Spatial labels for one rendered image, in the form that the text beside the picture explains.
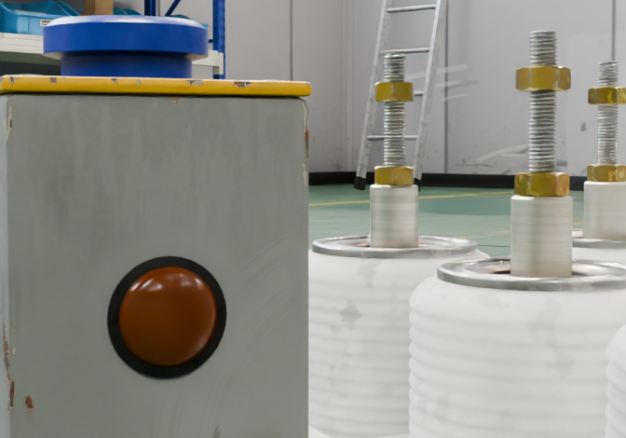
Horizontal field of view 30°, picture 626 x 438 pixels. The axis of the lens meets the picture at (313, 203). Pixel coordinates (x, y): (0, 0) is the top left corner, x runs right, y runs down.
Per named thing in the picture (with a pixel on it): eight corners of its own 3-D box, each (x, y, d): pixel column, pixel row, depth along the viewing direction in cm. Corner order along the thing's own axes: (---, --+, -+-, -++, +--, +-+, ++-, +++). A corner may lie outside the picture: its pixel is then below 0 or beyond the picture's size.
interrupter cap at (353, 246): (278, 258, 53) (278, 242, 53) (374, 246, 59) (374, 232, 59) (417, 269, 48) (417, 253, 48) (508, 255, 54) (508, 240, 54)
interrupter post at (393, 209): (357, 257, 53) (357, 184, 53) (387, 253, 55) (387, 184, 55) (401, 260, 52) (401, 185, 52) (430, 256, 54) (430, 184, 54)
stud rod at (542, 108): (547, 241, 42) (549, 29, 41) (522, 239, 43) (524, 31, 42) (560, 239, 43) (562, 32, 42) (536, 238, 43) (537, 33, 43)
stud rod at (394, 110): (378, 220, 53) (379, 53, 53) (391, 218, 54) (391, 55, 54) (397, 221, 53) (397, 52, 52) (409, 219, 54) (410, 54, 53)
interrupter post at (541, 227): (554, 292, 41) (555, 198, 41) (495, 286, 43) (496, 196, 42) (586, 285, 43) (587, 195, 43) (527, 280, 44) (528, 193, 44)
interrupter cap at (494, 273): (589, 307, 37) (590, 284, 37) (396, 287, 42) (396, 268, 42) (682, 284, 43) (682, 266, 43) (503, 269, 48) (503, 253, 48)
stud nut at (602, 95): (605, 105, 59) (605, 88, 59) (633, 104, 58) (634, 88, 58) (581, 104, 58) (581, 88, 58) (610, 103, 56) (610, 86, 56)
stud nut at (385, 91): (366, 101, 53) (366, 82, 53) (387, 102, 54) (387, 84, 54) (401, 100, 52) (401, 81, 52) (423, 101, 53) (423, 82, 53)
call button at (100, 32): (230, 103, 28) (230, 16, 28) (61, 101, 26) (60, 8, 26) (182, 108, 31) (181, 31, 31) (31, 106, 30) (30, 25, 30)
